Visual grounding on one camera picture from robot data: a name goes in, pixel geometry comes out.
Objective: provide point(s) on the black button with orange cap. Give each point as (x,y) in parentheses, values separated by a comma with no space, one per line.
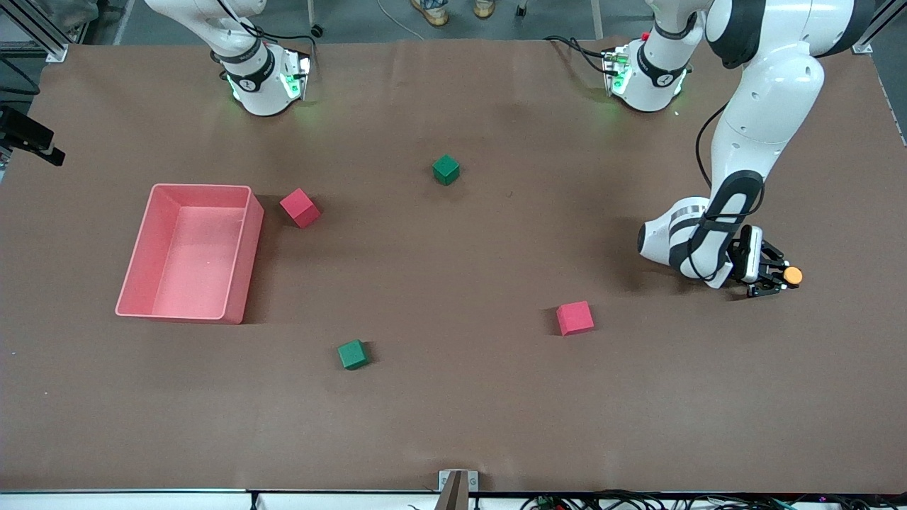
(792,275)

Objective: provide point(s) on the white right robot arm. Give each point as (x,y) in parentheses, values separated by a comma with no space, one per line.
(258,85)

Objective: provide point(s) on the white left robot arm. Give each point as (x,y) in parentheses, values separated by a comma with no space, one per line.
(765,127)

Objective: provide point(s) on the grey fabric bundle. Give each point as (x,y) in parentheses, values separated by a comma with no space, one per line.
(71,13)

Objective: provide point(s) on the red wooden cube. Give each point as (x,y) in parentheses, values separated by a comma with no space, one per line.
(575,317)
(299,207)

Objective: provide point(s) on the pink plastic bin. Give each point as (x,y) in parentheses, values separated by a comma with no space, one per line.
(198,255)

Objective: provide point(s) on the grey metal leg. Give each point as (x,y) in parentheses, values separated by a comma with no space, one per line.
(596,18)

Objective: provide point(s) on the green wooden cube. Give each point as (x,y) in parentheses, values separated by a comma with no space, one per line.
(352,354)
(446,170)

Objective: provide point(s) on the black caster wheel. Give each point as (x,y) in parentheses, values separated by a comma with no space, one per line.
(522,10)
(317,30)

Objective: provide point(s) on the tan shoe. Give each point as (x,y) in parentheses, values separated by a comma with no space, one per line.
(484,7)
(430,10)

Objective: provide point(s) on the aluminium frame post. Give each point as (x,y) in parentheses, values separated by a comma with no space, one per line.
(49,46)
(861,46)

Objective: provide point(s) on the metal arm base connector bracket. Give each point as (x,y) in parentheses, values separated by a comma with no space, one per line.
(301,74)
(615,71)

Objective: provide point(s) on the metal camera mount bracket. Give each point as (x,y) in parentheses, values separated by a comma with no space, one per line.
(457,489)

